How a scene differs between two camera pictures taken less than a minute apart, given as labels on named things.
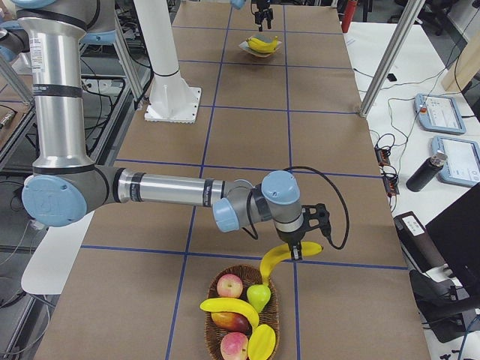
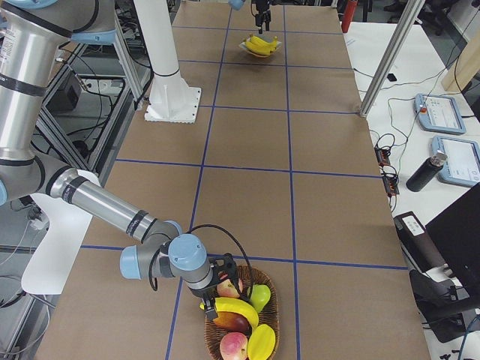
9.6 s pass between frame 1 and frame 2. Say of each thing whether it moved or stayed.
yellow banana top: stayed
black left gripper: stayed
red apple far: stayed
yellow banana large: moved
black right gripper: moved
